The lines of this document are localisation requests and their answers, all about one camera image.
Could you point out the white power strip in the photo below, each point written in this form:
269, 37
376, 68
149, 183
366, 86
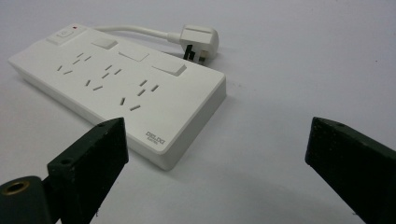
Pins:
124, 90

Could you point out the white power plug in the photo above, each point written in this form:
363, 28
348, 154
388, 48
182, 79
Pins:
199, 42

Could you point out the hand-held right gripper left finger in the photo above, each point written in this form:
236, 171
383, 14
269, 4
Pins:
88, 168

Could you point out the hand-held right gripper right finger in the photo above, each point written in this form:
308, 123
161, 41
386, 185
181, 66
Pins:
358, 165

